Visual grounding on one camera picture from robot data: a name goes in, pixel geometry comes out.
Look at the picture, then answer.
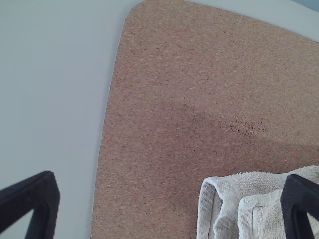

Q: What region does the pale towel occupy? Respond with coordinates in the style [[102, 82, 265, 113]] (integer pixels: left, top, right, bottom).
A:
[[196, 164, 319, 239]]

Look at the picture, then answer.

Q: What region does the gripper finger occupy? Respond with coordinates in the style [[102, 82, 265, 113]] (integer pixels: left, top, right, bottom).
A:
[[280, 174, 319, 239], [0, 170, 61, 239]]

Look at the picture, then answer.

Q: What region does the cork mat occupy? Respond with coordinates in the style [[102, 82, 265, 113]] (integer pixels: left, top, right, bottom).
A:
[[90, 0, 319, 239]]

